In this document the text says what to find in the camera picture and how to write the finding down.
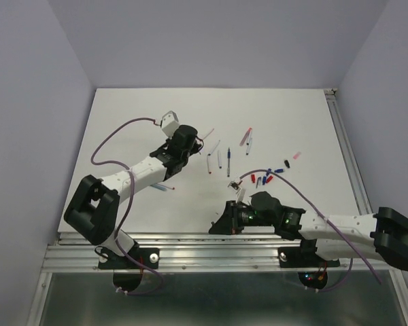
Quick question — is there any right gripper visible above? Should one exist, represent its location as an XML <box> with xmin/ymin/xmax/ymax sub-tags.
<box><xmin>208</xmin><ymin>199</ymin><xmax>275</xmax><ymax>234</ymax></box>

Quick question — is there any blue capped whiteboard marker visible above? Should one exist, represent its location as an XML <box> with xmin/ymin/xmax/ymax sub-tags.
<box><xmin>207</xmin><ymin>140</ymin><xmax>220</xmax><ymax>156</ymax></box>
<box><xmin>245</xmin><ymin>139</ymin><xmax>252</xmax><ymax>156</ymax></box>

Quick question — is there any blue ballpoint pen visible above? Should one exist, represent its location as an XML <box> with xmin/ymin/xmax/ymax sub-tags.
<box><xmin>226</xmin><ymin>147</ymin><xmax>231</xmax><ymax>177</ymax></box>

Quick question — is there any pink highlighter pen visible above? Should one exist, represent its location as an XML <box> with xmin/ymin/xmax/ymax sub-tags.
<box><xmin>239</xmin><ymin>128</ymin><xmax>252</xmax><ymax>146</ymax></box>

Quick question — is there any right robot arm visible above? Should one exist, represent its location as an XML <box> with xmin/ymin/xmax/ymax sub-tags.
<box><xmin>209</xmin><ymin>192</ymin><xmax>408</xmax><ymax>272</ymax></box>

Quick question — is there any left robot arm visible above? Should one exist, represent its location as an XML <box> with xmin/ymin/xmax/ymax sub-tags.
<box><xmin>64</xmin><ymin>125</ymin><xmax>203</xmax><ymax>269</ymax></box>

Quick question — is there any light blue highlighter pen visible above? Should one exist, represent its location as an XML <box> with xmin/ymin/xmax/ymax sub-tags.
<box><xmin>152</xmin><ymin>183</ymin><xmax>175</xmax><ymax>192</ymax></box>

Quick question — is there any black tipped marker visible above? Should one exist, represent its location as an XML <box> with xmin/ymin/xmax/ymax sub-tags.
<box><xmin>217</xmin><ymin>150</ymin><xmax>222</xmax><ymax>169</ymax></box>

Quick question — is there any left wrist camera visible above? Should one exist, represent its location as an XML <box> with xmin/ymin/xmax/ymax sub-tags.
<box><xmin>160</xmin><ymin>111</ymin><xmax>180</xmax><ymax>138</ymax></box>

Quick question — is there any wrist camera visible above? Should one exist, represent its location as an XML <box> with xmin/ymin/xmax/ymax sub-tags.
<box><xmin>160</xmin><ymin>111</ymin><xmax>180</xmax><ymax>138</ymax></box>
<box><xmin>227</xmin><ymin>179</ymin><xmax>246</xmax><ymax>202</ymax></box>

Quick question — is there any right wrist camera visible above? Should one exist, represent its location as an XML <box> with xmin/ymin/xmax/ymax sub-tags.
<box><xmin>227</xmin><ymin>179</ymin><xmax>246</xmax><ymax>202</ymax></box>

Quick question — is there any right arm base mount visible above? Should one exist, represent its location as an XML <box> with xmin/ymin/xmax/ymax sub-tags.
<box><xmin>278</xmin><ymin>247</ymin><xmax>341</xmax><ymax>268</ymax></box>

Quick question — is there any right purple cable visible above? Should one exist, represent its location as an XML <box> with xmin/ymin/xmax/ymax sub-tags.
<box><xmin>239</xmin><ymin>168</ymin><xmax>384</xmax><ymax>293</ymax></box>

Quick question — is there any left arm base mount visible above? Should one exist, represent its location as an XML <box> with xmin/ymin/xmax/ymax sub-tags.
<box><xmin>95</xmin><ymin>247</ymin><xmax>160</xmax><ymax>270</ymax></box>

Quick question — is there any aluminium rail frame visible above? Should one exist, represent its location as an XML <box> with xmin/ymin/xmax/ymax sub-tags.
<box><xmin>27</xmin><ymin>88</ymin><xmax>408</xmax><ymax>326</ymax></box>

